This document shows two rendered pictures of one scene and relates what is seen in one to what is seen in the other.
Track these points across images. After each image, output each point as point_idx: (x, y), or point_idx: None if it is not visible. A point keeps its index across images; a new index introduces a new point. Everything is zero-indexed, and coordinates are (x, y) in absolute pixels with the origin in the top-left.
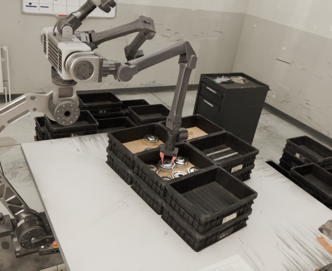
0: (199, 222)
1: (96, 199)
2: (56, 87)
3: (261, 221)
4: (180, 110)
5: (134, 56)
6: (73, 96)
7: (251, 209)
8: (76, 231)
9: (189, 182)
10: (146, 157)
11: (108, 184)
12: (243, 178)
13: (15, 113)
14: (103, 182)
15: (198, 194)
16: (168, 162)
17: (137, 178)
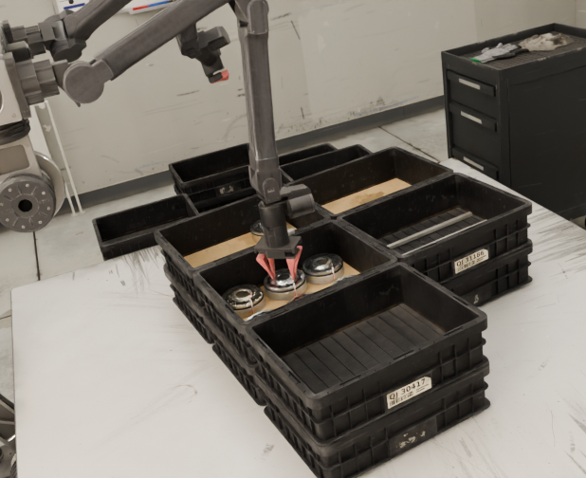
0: (311, 413)
1: (130, 386)
2: None
3: (538, 391)
4: (269, 142)
5: (203, 46)
6: (30, 165)
7: (484, 362)
8: (61, 466)
9: (318, 314)
10: (230, 272)
11: (165, 349)
12: (507, 283)
13: None
14: (156, 344)
15: (347, 342)
16: (288, 275)
17: (210, 324)
